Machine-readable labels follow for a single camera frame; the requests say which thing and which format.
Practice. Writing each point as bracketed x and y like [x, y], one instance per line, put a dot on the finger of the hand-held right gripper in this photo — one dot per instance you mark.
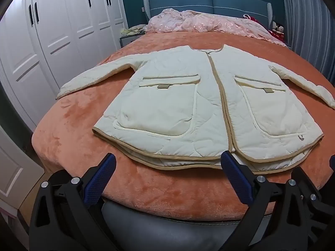
[306, 179]

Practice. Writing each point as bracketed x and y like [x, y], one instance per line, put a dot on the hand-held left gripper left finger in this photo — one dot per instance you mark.
[103, 179]

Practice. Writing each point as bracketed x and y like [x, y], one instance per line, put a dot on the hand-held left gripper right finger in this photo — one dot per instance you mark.
[235, 179]

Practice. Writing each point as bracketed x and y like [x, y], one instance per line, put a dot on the cream quilted jacket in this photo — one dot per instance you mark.
[170, 109]

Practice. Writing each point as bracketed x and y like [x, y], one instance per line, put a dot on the orange bed blanket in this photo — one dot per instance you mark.
[78, 141]

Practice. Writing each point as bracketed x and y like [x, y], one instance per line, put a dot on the white panelled door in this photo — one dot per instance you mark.
[15, 167]

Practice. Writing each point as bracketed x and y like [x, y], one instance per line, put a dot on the dark nightstand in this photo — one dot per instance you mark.
[128, 40]

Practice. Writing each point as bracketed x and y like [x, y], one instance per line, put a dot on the red cloth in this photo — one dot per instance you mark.
[278, 37]

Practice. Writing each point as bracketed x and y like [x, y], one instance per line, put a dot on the white wardrobe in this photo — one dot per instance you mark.
[65, 31]

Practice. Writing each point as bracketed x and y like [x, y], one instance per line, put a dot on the pale yellow cloth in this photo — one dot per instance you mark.
[133, 29]

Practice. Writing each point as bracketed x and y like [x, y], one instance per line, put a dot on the plush toy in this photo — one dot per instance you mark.
[277, 27]

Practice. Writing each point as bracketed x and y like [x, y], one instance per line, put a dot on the pink floral quilt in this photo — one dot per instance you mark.
[209, 23]

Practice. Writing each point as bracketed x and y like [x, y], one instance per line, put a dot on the grey curtain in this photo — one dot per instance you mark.
[306, 18]

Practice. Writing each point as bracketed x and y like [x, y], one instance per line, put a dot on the blue padded headboard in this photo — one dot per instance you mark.
[183, 0]

